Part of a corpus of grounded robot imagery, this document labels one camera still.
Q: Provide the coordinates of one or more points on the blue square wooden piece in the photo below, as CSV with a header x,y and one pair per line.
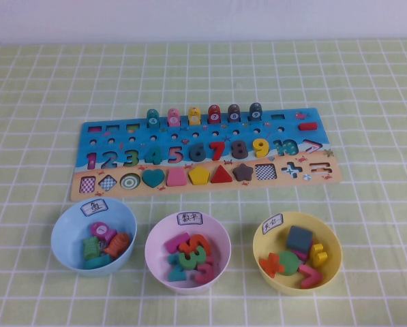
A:
x,y
299,237

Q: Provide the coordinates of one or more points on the dark blue number six piece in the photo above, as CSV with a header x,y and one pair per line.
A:
x,y
197,155

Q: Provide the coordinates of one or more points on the yellow pentagon piece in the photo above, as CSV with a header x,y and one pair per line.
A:
x,y
199,176

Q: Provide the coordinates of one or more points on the red triangle piece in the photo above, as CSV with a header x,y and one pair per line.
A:
x,y
221,176

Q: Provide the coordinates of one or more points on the red number seven piece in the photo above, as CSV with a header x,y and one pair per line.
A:
x,y
218,146

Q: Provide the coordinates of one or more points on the wooden number puzzle board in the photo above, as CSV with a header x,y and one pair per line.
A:
x,y
206,136

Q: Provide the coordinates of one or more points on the pink number five piece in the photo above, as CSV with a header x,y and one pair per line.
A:
x,y
176,155

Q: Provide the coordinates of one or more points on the pink trapezoid piece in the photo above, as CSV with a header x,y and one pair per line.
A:
x,y
176,178

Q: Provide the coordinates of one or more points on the dark purple number eight piece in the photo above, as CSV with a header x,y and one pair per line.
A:
x,y
239,150

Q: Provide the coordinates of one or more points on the dark purple star piece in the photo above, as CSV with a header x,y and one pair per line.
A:
x,y
242,172

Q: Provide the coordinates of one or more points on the teal number four piece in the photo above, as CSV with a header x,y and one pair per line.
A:
x,y
154,157

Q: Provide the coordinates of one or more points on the teal heart piece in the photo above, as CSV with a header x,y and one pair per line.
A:
x,y
153,177

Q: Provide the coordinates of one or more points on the yellow number nine piece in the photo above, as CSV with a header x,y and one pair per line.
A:
x,y
261,145

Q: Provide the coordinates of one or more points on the orange number piece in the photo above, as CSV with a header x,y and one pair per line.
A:
x,y
201,242

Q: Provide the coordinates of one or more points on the magenta number one piece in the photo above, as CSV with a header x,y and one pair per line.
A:
x,y
174,243

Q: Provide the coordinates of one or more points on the pink plastic bowl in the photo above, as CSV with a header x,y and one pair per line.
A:
x,y
155,248

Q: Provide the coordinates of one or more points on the green number three piece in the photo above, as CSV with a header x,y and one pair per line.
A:
x,y
191,260

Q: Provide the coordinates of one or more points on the pink-red number piece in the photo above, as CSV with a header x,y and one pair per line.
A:
x,y
204,272

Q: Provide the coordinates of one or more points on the red minus bar piece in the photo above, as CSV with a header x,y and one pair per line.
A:
x,y
307,126

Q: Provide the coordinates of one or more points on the teal number two piece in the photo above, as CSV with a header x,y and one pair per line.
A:
x,y
176,272

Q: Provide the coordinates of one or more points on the orange cross sign piece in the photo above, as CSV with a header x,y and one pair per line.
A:
x,y
271,265

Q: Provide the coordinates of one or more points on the green circle piece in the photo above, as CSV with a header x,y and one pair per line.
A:
x,y
288,263

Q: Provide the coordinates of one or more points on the yellow equals sign piece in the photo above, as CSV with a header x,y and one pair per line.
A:
x,y
317,255

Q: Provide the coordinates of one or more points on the light blue plastic bowl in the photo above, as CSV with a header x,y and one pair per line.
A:
x,y
67,238

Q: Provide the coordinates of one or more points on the pink greater-than sign piece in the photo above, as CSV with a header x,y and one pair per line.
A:
x,y
311,276

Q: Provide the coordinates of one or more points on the yellow plastic bowl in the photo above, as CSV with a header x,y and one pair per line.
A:
x,y
332,259

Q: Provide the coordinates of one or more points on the yellow fish numbered six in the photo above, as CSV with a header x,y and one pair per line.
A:
x,y
194,116

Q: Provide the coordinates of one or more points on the red fish numbered seven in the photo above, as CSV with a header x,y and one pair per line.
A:
x,y
214,114

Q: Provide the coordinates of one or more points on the pink fish numbered five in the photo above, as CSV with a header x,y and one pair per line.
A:
x,y
173,117

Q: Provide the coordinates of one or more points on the dark purple fish numbered eight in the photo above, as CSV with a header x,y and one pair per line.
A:
x,y
234,113

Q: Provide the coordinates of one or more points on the teal fish numbered four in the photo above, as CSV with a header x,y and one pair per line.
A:
x,y
153,118

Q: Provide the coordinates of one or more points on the dark grey fish numbered nine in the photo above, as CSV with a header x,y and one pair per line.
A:
x,y
255,112

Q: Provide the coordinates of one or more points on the green checked tablecloth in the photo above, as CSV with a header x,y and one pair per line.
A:
x,y
203,75

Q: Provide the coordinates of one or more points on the orange wooden fish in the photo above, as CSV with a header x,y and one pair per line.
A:
x,y
118,245

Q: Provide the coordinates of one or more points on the pink fish numbered one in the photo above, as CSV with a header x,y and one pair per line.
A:
x,y
99,230

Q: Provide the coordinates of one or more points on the green wooden fish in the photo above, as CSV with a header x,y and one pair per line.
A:
x,y
90,248

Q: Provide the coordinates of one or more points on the teal wooden fish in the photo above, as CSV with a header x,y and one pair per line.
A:
x,y
97,262

